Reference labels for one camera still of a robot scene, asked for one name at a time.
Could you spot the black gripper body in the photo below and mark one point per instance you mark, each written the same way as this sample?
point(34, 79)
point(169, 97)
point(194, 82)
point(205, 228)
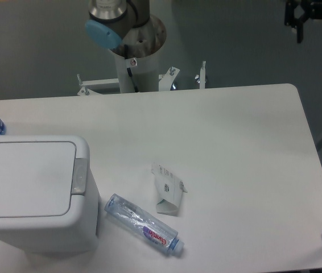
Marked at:
point(311, 10)

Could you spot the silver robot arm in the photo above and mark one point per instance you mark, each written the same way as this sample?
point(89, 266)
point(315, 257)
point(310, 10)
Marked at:
point(116, 25)

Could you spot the white plastic trash can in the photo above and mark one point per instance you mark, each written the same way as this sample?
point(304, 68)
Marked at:
point(74, 231)

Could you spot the white trash can lid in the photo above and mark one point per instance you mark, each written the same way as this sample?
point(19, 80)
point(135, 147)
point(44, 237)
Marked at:
point(35, 178)

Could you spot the crumpled white paper receipt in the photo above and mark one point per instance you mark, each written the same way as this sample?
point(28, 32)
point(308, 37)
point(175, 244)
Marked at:
point(170, 189)

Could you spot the empty clear plastic bottle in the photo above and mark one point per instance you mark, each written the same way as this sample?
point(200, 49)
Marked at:
point(138, 221)

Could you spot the grey lid push button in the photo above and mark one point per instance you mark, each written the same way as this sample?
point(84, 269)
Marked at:
point(80, 176)

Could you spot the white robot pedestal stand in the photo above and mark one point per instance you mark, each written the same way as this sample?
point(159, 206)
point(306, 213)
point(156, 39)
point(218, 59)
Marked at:
point(136, 59)

